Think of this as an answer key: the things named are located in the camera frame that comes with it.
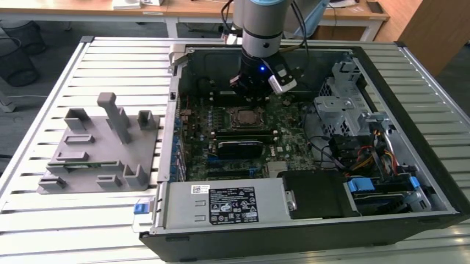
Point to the white desk device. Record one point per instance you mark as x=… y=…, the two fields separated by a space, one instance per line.
x=152 y=2

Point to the silver chipset heatsink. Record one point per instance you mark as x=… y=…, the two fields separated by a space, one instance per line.
x=277 y=168

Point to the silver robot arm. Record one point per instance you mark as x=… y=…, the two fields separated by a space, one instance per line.
x=261 y=27

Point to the black rating label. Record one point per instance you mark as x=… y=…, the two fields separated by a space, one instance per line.
x=233 y=204

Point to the perforated metal drive cage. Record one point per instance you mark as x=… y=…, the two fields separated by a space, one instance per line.
x=338 y=110

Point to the black RAM slot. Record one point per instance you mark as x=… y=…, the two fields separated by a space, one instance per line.
x=243 y=131
x=221 y=102
x=221 y=96
x=243 y=134
x=243 y=140
x=243 y=137
x=221 y=92
x=221 y=99

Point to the CPU socket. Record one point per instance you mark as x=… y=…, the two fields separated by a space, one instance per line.
x=229 y=126

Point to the black graphics card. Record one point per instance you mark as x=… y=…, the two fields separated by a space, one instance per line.
x=241 y=151

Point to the wooden cabinet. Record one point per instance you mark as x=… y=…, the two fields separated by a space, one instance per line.
x=437 y=33

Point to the wooden desk white frame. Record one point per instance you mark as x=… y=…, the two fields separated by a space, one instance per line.
x=198 y=8
x=74 y=11

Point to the silver CPU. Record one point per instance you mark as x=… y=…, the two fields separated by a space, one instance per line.
x=246 y=116

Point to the green RAM stick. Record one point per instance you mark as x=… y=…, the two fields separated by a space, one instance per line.
x=91 y=165

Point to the grey stand foot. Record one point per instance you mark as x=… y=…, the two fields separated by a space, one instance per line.
x=6 y=103

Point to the black mesh wastebasket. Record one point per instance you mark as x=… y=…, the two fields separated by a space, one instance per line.
x=32 y=33
x=18 y=68

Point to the blue plastic latch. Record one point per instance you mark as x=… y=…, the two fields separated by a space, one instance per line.
x=140 y=209

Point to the silver metal latch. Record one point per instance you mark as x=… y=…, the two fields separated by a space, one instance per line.
x=291 y=199

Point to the blue plastic clip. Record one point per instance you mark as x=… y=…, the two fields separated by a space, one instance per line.
x=414 y=183

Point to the grey power supply unit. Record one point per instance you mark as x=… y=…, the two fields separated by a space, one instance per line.
x=176 y=203

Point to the dark phone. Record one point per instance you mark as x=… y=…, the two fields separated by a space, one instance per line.
x=374 y=6

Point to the black open PC case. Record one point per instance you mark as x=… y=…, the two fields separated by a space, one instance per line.
x=257 y=247

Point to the white box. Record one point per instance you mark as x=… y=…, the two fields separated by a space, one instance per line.
x=126 y=4

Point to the white barcode sticker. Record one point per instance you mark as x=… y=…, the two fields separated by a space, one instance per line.
x=199 y=189

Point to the green motherboard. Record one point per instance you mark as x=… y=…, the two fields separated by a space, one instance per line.
x=297 y=129

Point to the black plastic shroud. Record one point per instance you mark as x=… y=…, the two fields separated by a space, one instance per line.
x=315 y=192

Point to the grey parts rack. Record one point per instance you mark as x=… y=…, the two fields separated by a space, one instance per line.
x=103 y=145

